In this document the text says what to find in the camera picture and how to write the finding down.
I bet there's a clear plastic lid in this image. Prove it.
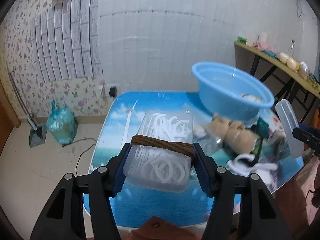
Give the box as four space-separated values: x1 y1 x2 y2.
275 99 304 158

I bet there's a white plastic hook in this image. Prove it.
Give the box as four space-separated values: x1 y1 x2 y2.
226 153 278 177

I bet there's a tan plush bear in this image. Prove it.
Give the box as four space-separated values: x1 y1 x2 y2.
205 114 257 154

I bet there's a clear plastic water bottle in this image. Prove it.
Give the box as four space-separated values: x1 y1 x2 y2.
198 135 223 156

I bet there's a clear box of white hooks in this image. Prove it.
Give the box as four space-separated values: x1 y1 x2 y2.
123 111 194 193

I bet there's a black green shampoo bottle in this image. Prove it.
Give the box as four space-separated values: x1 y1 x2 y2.
251 131 265 155

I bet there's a white yellow plush toy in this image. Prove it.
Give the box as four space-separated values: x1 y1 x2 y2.
241 94 263 103

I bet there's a wooden side table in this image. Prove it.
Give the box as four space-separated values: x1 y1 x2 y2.
234 41 319 124

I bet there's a jar on shelf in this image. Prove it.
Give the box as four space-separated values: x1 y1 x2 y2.
298 61 310 80

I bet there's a cream bun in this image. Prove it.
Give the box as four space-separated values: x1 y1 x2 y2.
277 53 290 64
286 57 299 72

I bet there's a dustpan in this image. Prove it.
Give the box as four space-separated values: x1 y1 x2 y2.
9 72 47 148

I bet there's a glass bottle on shelf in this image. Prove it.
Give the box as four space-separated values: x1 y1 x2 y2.
287 40 295 57

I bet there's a teal garbage bag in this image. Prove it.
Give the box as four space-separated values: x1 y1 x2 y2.
46 101 77 146

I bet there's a blue plastic basin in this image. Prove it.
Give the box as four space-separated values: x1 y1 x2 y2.
191 62 274 121

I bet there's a pink cloth on shelf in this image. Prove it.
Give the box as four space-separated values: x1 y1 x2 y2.
252 41 274 53

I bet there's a white roll on shelf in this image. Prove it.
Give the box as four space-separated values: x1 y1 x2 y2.
258 31 268 43

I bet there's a green box on shelf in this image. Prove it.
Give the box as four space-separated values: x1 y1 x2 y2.
237 36 247 44

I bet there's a black wall plug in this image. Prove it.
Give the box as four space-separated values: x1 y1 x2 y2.
109 86 117 98

